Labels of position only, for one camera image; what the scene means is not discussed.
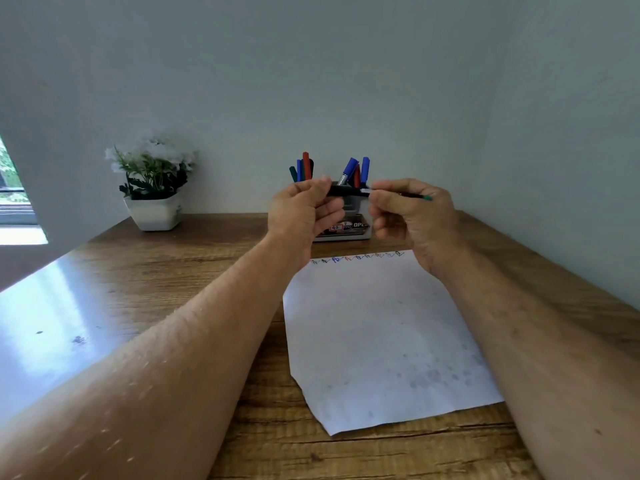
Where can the person's left hand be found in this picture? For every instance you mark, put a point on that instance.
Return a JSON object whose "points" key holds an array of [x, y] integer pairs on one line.
{"points": [[295, 214]]}

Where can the green foliage outside window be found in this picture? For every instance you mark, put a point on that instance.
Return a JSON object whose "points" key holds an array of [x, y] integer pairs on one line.
{"points": [[10, 167]]}

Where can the person's right forearm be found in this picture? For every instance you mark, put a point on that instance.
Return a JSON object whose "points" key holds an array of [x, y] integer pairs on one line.
{"points": [[550, 374]]}

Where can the white paper sheet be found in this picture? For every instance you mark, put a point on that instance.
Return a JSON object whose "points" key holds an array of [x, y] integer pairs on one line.
{"points": [[380, 334]]}

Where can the white potted flower plant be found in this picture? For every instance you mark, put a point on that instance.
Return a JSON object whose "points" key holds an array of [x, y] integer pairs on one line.
{"points": [[152, 217]]}

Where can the person's right hand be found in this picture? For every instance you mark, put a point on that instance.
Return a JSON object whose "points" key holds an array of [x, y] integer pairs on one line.
{"points": [[420, 219]]}

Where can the grey white desk organizer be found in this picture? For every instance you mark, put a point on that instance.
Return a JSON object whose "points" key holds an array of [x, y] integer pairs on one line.
{"points": [[357, 214]]}

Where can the person's left forearm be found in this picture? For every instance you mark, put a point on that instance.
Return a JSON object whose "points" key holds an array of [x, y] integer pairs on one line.
{"points": [[150, 374]]}

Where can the black slim marker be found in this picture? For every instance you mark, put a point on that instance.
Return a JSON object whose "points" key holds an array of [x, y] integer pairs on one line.
{"points": [[345, 190]]}

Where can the green cap slim marker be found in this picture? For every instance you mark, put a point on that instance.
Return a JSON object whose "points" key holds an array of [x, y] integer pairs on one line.
{"points": [[293, 173]]}

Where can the blue cap slim marker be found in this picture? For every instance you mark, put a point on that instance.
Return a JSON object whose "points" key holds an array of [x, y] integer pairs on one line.
{"points": [[365, 169], [299, 169]]}

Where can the grey window frame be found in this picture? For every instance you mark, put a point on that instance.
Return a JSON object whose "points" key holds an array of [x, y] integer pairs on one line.
{"points": [[17, 214]]}

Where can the thick blue silver banded marker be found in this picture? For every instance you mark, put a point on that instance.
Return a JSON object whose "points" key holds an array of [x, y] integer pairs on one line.
{"points": [[349, 167]]}

